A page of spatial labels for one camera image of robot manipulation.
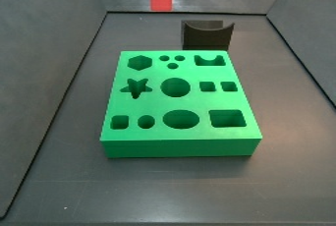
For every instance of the dark grey square-circle peg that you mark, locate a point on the dark grey square-circle peg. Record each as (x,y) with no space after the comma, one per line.
(205,35)

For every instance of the green shape sorter block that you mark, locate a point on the green shape sorter block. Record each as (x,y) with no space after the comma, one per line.
(177,105)

